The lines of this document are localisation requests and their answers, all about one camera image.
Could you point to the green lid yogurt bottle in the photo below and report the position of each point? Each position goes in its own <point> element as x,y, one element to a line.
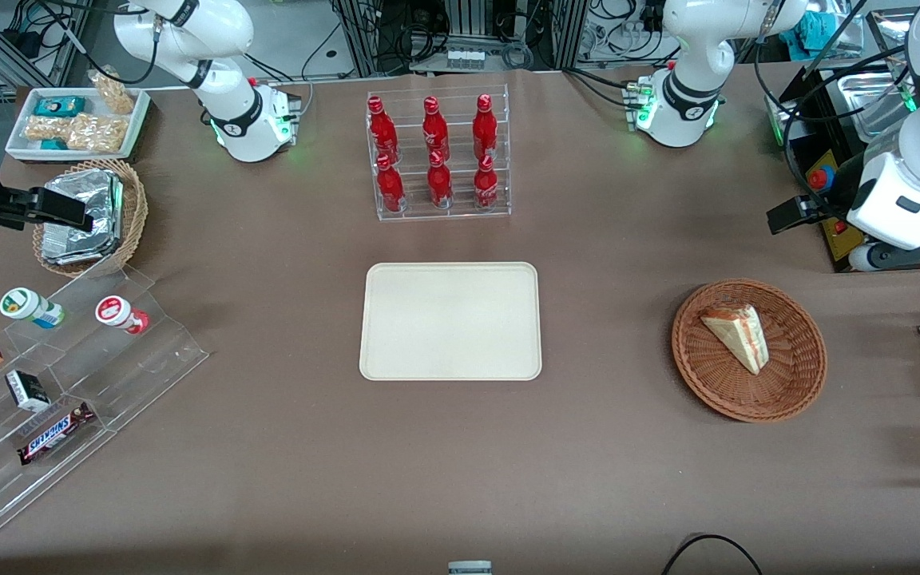
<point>25,305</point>

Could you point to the foil wrapped packet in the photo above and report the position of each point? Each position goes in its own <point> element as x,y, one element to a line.
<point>77,246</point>
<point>85,188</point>

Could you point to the small black white box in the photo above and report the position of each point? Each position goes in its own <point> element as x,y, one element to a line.
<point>27,390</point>

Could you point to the grey device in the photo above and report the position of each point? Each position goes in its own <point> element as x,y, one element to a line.
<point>469,568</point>

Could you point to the red cola bottle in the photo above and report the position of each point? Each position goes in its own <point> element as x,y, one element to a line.
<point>439,185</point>
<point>382,128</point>
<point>485,128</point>
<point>485,188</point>
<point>390,188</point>
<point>434,128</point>

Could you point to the Snickers chocolate bar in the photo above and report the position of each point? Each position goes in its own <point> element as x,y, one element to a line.
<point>55,434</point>

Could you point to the round brown wicker basket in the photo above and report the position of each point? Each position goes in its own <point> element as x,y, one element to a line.
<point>787,383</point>

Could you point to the teal cloth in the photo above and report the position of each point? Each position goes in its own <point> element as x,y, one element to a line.
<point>811,30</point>

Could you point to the white power strip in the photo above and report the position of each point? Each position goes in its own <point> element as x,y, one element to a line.
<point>465,58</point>

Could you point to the white rectangular snack tray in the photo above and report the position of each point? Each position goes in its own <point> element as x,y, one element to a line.
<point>17,148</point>

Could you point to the light tan wicker basket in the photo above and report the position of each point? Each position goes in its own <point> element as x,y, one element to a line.
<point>134,216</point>

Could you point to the clear acrylic step shelf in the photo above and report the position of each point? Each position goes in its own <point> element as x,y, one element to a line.
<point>132,375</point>

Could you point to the yellow emergency stop box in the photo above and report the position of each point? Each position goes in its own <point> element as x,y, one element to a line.
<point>821,177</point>

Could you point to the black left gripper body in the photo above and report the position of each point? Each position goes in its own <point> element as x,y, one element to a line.
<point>837,192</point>

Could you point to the red lid yogurt bottle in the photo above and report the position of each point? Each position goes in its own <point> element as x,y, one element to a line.
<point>116,311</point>

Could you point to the beige rectangular tray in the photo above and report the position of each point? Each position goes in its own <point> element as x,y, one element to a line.
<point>450,321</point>

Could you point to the triangular sandwich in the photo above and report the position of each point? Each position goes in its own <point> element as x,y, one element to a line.
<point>739,335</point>

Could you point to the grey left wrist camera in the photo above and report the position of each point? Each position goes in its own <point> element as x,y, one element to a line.
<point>867,257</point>

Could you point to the brown table cover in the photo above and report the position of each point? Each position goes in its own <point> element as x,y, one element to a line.
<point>268,463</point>

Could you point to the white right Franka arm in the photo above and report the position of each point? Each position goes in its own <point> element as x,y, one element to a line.
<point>228,104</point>

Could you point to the shiny steel tray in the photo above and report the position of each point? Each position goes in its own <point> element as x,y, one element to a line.
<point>867,84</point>

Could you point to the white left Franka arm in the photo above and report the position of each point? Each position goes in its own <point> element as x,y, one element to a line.
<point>691,96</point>

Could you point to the clear acrylic bottle rack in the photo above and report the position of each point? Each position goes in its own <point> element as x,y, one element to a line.
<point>460,214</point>

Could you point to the teal snack box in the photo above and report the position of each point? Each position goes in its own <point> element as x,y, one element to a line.
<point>59,105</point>
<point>53,144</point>

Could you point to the clear bag of puffed snacks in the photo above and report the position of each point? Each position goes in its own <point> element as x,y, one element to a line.
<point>98,132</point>
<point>114,94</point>
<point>45,128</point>

